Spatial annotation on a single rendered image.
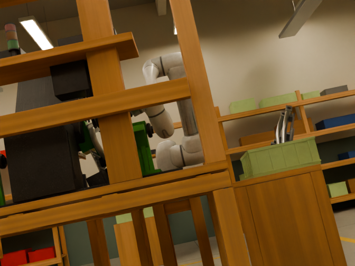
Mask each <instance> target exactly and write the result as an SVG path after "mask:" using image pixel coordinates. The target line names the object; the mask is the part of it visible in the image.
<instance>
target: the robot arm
mask: <svg viewBox="0 0 355 266"><path fill-rule="evenodd" d="M143 76H144V78H145V80H146V83H147V85H149V84H154V83H157V82H156V79H157V78H159V77H164V76H168V78H169V80H174V79H179V78H183V77H186V74H185V69H184V65H183V60H182V55H181V52H175V53H170V54H166V55H163V56H159V57H156V58H153V59H149V60H147V61H146V62H145V63H144V66H143ZM176 103H177V107H178V110H179V114H180V119H181V123H182V128H183V132H184V136H183V138H182V144H181V145H177V144H176V142H174V141H171V140H166V141H163V142H161V143H159V144H158V146H157V149H156V163H157V167H158V169H161V170H162V171H166V170H171V169H176V168H181V167H186V166H193V165H197V164H201V163H204V162H205V161H204V155H203V151H202V146H201V141H200V137H199V132H198V128H197V123H196V119H195V115H194V110H193V105H192V101H191V98H190V99H186V100H181V101H177V102H176ZM143 112H145V113H146V114H147V116H148V118H149V120H150V123H151V125H152V126H153V129H154V131H155V132H156V134H157V135H158V136H159V137H160V138H163V139H166V138H169V137H171V136H172V135H173V133H174V125H173V121H172V119H171V116H170V114H169V113H168V112H167V111H166V110H165V108H164V105H163V104H161V105H158V106H153V107H148V108H143V109H138V110H133V111H130V116H131V117H132V116H133V115H134V117H136V116H138V115H140V114H141V113H143Z"/></svg>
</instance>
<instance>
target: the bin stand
mask: <svg viewBox="0 0 355 266"><path fill-rule="evenodd" d="M127 213H131V215H132V220H133V226H134V231H135V237H136V242H137V248H138V253H139V259H140V262H141V266H154V264H153V259H152V254H151V248H150V243H149V239H148V234H147V228H146V223H145V218H144V212H143V208H142V209H138V210H133V211H129V212H124V213H119V214H114V215H109V216H104V217H100V218H95V219H91V220H86V222H87V227H88V233H89V238H90V245H91V250H92V257H93V261H94V266H111V265H110V259H109V253H108V247H107V241H106V236H105V230H104V224H103V220H102V219H104V218H107V217H112V216H117V215H122V214H127Z"/></svg>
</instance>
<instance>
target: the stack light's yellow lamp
mask: <svg viewBox="0 0 355 266"><path fill-rule="evenodd" d="M6 40H7V42H8V41H10V40H16V41H18V39H17V33H16V32H14V31H9V32H6Z"/></svg>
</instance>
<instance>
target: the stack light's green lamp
mask: <svg viewBox="0 0 355 266"><path fill-rule="evenodd" d="M7 47H8V51H9V52H11V51H12V50H16V51H18V50H19V45H18V41H16V40H10V41H8V42H7Z"/></svg>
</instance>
